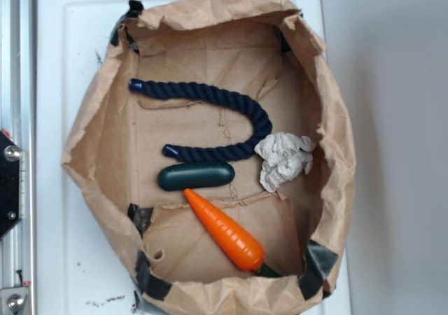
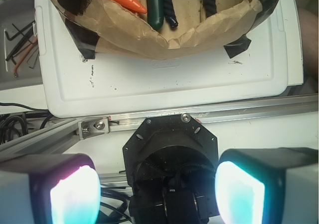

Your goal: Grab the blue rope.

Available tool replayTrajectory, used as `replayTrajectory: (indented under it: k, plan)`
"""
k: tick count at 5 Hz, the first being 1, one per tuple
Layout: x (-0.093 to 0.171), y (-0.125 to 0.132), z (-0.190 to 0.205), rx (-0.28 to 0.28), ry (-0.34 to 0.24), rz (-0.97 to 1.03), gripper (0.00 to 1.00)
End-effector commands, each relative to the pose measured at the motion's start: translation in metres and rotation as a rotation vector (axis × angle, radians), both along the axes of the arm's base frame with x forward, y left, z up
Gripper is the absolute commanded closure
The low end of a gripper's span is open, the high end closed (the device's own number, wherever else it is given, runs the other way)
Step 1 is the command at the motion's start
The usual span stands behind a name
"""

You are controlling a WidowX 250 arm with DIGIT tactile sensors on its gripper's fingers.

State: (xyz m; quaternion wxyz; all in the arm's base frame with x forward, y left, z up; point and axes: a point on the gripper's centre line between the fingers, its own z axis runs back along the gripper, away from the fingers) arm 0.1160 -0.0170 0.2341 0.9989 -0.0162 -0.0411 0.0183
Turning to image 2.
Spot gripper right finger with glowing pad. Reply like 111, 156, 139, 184
215, 147, 319, 224

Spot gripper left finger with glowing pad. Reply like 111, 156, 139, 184
0, 154, 101, 224

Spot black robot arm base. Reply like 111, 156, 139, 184
123, 113, 219, 224

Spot white plastic tray lid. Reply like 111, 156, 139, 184
35, 0, 303, 117

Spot orange hex key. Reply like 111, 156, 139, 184
13, 36, 38, 78

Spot black hex keys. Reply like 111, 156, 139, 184
3, 20, 35, 69

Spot brown paper bag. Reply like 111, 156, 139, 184
50, 0, 279, 60

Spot dark green toy cucumber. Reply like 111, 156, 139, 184
147, 0, 164, 30

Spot aluminium extrusion rail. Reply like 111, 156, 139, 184
0, 94, 319, 154

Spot metal corner bracket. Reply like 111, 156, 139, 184
78, 117, 110, 140

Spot black cables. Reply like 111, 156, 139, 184
0, 102, 54, 145

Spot dark blue twisted rope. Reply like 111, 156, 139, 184
160, 0, 217, 29

